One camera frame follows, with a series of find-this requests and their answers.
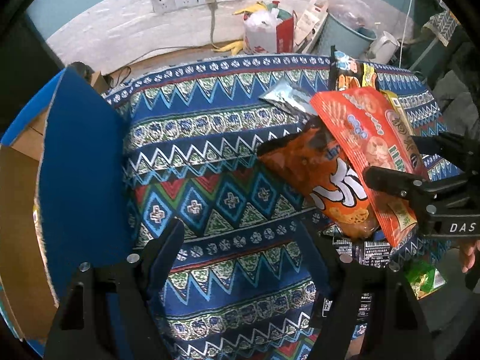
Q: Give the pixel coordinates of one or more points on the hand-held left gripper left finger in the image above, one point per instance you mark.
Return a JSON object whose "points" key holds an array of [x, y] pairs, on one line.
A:
{"points": [[169, 245]]}

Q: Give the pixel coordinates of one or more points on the red snack bag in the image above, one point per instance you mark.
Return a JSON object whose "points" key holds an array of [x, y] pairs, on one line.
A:
{"points": [[360, 127]]}

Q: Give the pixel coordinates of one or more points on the black device on box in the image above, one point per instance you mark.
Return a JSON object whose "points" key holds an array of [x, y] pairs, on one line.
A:
{"points": [[99, 82]]}

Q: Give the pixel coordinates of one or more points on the herringbone patterned cloth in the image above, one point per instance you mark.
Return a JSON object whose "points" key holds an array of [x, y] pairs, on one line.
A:
{"points": [[442, 24]]}

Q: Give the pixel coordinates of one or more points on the printed paper bag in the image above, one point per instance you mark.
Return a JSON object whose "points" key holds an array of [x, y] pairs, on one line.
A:
{"points": [[307, 20]]}

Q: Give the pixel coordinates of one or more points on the blue cardboard box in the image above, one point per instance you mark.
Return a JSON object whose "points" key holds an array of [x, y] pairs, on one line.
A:
{"points": [[82, 157]]}

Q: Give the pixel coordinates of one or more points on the crumpled white plastic bag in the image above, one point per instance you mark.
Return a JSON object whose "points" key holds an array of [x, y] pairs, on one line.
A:
{"points": [[260, 18]]}

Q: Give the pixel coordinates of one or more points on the yellow snack packet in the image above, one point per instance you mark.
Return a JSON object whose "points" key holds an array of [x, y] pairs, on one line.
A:
{"points": [[395, 108]]}

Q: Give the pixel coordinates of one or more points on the black text-printed snack packet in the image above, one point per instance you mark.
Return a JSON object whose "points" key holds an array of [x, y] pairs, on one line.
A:
{"points": [[369, 253]]}

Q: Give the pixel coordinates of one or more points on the black cylindrical device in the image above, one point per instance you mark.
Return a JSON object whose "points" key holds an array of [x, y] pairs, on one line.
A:
{"points": [[80, 69]]}

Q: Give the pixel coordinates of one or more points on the green snack packet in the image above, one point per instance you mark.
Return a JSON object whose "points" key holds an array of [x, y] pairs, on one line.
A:
{"points": [[423, 279]]}

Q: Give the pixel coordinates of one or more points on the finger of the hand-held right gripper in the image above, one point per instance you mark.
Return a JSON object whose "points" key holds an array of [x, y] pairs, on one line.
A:
{"points": [[450, 144], [393, 182]]}

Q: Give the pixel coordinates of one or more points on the patterned blue cloth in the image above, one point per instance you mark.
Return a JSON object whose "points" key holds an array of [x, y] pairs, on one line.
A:
{"points": [[225, 157]]}

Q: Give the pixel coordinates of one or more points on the orange chips bag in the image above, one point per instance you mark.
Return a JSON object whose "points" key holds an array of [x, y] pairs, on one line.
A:
{"points": [[330, 172]]}

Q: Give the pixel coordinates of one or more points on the banana peel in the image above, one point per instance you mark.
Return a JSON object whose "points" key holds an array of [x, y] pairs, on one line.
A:
{"points": [[230, 47], [249, 8]]}

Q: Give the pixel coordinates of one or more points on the person's right hand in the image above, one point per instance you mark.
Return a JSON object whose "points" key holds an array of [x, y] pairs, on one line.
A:
{"points": [[469, 257]]}

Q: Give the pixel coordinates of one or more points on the silver snack packet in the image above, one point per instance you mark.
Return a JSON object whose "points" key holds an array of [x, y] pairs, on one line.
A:
{"points": [[285, 97]]}

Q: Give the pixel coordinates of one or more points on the teal trash bin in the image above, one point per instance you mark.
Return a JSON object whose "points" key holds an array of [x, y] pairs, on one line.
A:
{"points": [[337, 41]]}

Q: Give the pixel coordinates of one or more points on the white electric kettle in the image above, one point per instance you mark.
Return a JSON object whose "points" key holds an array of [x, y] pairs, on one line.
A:
{"points": [[382, 47]]}

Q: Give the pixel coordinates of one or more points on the black cartoon snack bag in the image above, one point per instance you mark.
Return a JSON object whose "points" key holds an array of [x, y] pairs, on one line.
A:
{"points": [[347, 71]]}

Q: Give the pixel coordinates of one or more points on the white and red shopping bag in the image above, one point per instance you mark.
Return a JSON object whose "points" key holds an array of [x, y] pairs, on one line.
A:
{"points": [[262, 39]]}

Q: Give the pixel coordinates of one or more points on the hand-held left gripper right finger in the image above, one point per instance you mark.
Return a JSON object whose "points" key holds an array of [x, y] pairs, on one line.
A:
{"points": [[312, 249]]}

